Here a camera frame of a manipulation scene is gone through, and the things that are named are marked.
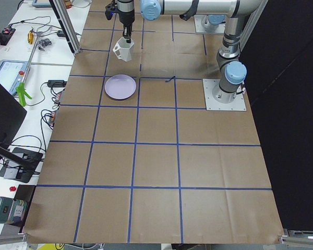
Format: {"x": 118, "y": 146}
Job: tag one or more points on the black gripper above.
{"x": 126, "y": 16}

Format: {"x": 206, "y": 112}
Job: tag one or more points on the white faceted cup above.
{"x": 123, "y": 49}

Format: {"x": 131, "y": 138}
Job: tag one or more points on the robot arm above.
{"x": 169, "y": 58}
{"x": 212, "y": 21}

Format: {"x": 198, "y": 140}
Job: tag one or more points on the lilac plate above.
{"x": 120, "y": 86}

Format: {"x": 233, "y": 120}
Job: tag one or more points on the black power adapter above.
{"x": 56, "y": 83}

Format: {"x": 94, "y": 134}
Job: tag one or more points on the yellow tool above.
{"x": 30, "y": 37}

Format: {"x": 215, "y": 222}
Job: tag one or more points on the teach pendant tablet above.
{"x": 11, "y": 74}

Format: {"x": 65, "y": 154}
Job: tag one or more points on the brown paper table cover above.
{"x": 156, "y": 167}

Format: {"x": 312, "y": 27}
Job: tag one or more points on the black monitor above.
{"x": 12, "y": 115}

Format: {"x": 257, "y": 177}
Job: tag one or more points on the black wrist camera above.
{"x": 111, "y": 9}

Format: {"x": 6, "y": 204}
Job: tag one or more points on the aluminium frame post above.
{"x": 66, "y": 25}

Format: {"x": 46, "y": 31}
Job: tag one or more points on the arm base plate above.
{"x": 200, "y": 30}
{"x": 217, "y": 100}

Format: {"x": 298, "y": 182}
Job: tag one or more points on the green handled reacher grabber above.
{"x": 20, "y": 89}

